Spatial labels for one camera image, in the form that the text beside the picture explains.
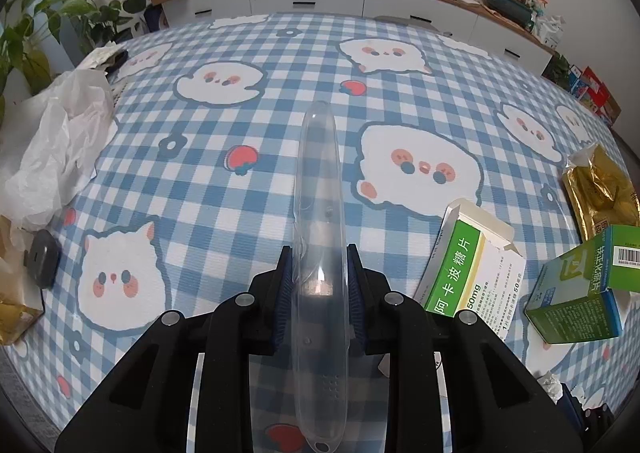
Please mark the blue checked tablecloth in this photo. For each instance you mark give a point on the blue checked tablecloth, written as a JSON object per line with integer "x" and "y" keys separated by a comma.
{"x": 240, "y": 213}

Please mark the white printed plastic bag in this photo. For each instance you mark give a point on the white printed plastic bag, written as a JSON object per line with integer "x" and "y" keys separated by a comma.
{"x": 552, "y": 33}

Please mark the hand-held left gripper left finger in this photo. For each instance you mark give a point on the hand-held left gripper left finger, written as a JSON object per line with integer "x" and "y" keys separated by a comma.
{"x": 282, "y": 298}

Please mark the white tissue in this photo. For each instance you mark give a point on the white tissue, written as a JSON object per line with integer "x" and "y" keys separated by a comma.
{"x": 550, "y": 385}

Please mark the dark grey oval device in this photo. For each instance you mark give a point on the dark grey oval device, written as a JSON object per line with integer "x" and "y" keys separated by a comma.
{"x": 44, "y": 258}

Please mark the small potted floor plant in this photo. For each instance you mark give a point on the small potted floor plant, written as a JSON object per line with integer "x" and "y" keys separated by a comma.
{"x": 557, "y": 70}

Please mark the gold foil bag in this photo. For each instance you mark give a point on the gold foil bag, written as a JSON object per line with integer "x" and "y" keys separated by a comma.
{"x": 12, "y": 323}
{"x": 605, "y": 193}

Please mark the spray bottle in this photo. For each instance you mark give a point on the spray bottle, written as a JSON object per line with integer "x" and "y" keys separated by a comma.
{"x": 536, "y": 15}

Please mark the green white medicine box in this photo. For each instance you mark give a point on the green white medicine box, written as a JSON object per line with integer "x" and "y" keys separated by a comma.
{"x": 465, "y": 273}

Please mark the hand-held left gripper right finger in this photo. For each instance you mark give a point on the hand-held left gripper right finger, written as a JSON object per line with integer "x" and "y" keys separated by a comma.
{"x": 357, "y": 303}

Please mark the pothos plant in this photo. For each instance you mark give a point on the pothos plant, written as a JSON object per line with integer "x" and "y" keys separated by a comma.
{"x": 45, "y": 28}

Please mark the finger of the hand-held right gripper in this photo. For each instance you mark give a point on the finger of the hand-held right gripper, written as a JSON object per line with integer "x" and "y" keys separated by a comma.
{"x": 595, "y": 418}

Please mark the clear toothbrush case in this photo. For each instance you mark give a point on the clear toothbrush case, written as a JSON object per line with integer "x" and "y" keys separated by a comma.
{"x": 320, "y": 233}

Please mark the red printed open box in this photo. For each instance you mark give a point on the red printed open box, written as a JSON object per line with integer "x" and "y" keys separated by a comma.
{"x": 602, "y": 98}

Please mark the blue printed box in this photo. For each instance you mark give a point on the blue printed box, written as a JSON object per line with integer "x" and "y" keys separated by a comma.
{"x": 580, "y": 85}

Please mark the black flat object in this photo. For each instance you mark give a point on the black flat object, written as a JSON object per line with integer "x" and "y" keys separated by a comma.
{"x": 117, "y": 63}

